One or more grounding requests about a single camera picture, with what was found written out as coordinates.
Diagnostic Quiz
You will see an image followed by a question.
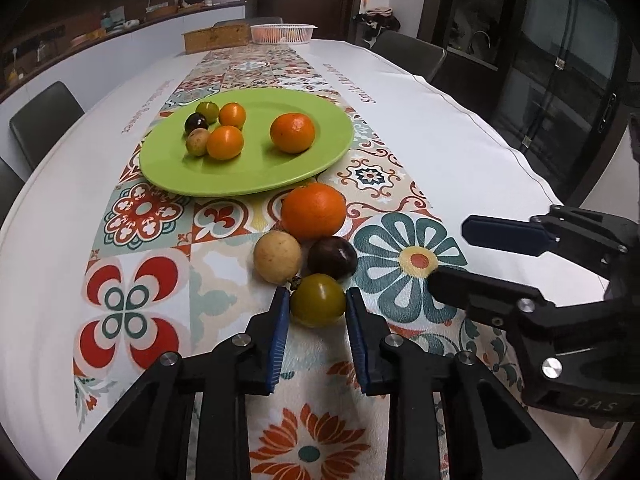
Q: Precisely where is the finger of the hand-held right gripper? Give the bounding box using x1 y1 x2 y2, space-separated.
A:
461 204 630 282
427 266 566 356

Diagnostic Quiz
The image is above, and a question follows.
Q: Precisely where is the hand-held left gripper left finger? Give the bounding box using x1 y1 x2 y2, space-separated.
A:
57 287 292 480

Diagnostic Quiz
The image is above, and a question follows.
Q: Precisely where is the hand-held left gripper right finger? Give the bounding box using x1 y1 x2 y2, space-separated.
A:
345 287 581 480

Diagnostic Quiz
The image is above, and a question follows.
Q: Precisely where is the green round plate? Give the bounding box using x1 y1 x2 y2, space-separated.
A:
139 87 355 197

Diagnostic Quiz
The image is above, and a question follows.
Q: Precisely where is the beige round fruit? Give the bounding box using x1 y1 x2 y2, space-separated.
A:
186 128 211 157
253 230 303 284

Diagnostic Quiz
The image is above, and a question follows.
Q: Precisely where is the small orange tangerine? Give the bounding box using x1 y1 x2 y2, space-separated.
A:
219 103 247 129

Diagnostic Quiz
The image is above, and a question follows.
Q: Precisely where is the glass sliding door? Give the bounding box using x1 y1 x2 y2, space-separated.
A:
435 0 640 201

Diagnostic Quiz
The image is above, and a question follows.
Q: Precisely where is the pile of clothes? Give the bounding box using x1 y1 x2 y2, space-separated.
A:
360 7 402 45

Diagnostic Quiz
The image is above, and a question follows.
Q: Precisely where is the white patterned tablecloth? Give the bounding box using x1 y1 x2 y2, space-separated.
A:
0 39 621 480

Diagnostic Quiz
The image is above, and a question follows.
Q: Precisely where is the dark brown door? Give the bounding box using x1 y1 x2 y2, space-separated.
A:
255 0 362 42

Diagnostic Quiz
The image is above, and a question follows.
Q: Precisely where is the white plastic basket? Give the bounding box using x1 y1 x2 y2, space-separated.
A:
250 22 317 45

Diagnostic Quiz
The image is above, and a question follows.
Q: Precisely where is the white kitchen counter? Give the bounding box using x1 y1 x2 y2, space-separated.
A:
0 2 247 106

